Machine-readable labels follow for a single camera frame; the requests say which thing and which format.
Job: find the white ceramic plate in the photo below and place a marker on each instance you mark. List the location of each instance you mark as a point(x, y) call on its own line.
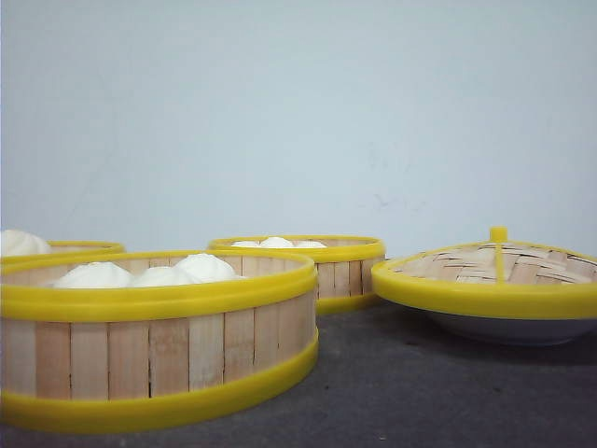
point(512, 331)

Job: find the white bun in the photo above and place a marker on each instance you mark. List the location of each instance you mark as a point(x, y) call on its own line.
point(206, 268)
point(276, 242)
point(162, 276)
point(98, 274)
point(246, 243)
point(15, 243)

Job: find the middle front white bun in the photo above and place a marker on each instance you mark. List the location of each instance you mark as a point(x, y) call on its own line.
point(162, 276)

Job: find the middle rear white bun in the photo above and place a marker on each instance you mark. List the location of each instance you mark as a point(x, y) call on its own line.
point(276, 242)

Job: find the woven bamboo steamer lid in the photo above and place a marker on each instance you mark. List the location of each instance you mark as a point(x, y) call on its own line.
point(497, 278)

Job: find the left front white bun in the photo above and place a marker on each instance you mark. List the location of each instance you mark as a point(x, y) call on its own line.
point(98, 274)

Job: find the right front white bun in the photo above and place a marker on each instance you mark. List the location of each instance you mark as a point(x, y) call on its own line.
point(206, 268)

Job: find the bamboo steamer basket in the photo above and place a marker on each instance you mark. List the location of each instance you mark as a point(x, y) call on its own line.
point(62, 249)
point(106, 360)
point(343, 263)

